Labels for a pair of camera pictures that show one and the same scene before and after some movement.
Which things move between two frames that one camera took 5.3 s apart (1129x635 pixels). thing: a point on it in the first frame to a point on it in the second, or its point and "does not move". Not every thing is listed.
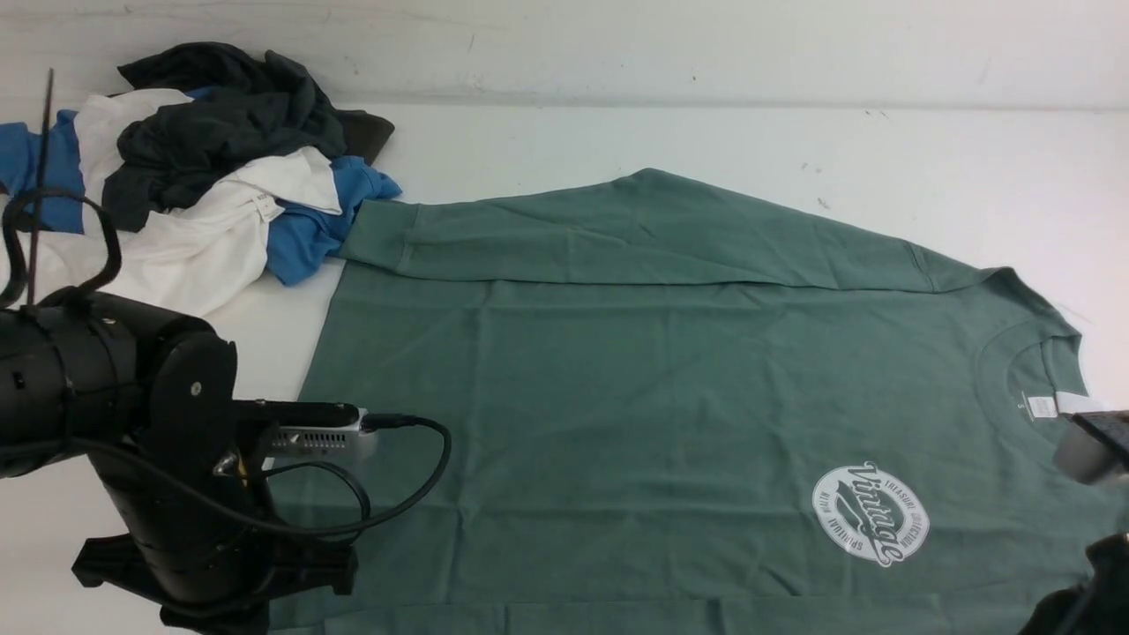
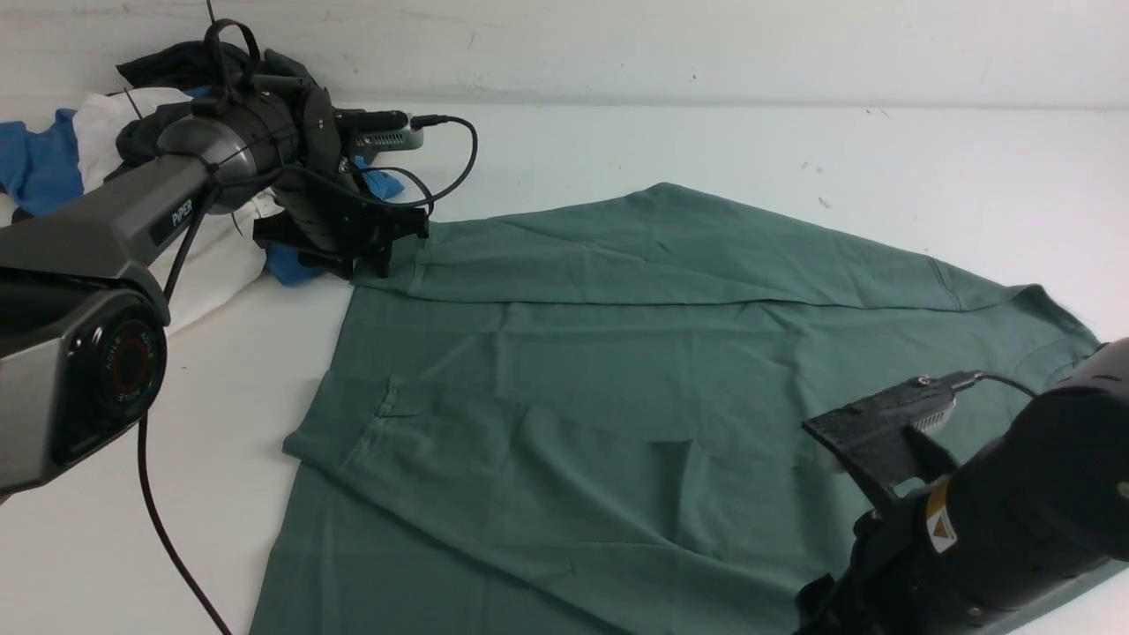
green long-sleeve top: (628, 403) does not move
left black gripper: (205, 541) to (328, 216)
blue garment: (41, 182) does not move
